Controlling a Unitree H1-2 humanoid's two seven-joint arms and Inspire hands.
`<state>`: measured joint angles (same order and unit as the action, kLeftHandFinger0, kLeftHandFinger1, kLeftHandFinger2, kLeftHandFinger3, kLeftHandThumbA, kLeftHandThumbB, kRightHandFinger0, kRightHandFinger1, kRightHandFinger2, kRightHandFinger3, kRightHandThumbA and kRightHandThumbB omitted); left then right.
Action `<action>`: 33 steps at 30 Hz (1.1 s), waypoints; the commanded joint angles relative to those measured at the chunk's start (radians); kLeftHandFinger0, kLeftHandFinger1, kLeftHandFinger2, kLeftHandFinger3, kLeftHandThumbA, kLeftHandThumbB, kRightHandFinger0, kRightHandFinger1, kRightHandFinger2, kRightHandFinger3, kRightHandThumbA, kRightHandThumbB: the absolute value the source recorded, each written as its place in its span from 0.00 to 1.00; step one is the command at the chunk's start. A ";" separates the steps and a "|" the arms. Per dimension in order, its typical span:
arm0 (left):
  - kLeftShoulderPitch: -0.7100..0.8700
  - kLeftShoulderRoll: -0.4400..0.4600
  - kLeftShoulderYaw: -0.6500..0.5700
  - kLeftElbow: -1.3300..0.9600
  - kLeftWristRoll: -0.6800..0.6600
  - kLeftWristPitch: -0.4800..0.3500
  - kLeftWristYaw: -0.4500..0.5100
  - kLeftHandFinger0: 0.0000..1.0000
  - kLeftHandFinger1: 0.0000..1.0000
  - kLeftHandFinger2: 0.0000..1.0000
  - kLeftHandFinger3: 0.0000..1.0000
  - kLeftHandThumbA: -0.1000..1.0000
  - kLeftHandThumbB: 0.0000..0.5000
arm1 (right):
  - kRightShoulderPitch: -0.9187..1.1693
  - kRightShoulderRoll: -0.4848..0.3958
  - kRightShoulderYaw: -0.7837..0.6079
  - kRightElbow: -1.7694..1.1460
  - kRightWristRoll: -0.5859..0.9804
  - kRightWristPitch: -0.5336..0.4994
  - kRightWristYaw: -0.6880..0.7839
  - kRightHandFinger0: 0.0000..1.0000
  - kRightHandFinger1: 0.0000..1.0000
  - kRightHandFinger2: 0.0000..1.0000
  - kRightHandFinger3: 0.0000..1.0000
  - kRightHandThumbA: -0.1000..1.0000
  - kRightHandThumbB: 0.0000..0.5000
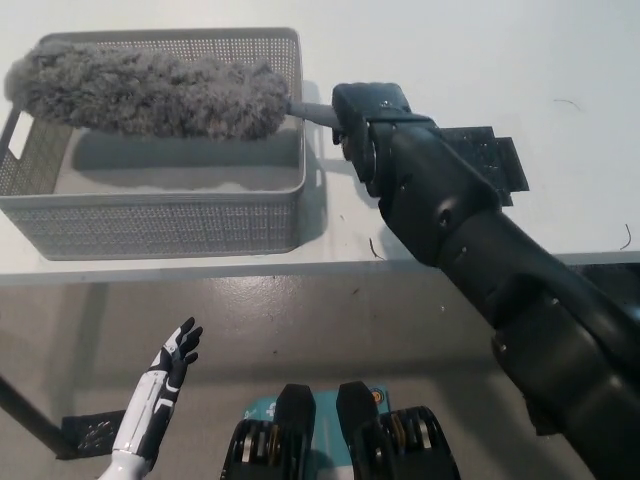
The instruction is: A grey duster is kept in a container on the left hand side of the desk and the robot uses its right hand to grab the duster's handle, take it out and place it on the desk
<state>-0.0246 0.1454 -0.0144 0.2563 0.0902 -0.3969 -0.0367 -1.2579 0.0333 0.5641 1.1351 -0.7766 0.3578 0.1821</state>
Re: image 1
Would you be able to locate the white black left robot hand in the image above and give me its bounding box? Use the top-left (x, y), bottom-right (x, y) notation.
top-left (110, 316), bottom-right (205, 459)

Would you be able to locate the grey perforated plastic basket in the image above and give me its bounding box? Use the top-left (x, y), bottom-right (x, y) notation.
top-left (0, 27), bottom-right (309, 261)

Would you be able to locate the grey fluffy duster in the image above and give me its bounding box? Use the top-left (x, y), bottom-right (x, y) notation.
top-left (4, 42), bottom-right (341, 141)

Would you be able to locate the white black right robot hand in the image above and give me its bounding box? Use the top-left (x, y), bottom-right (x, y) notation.
top-left (331, 80), bottom-right (434, 164)

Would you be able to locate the black floor tape patch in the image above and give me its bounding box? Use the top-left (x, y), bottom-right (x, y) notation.
top-left (59, 409), bottom-right (129, 459)

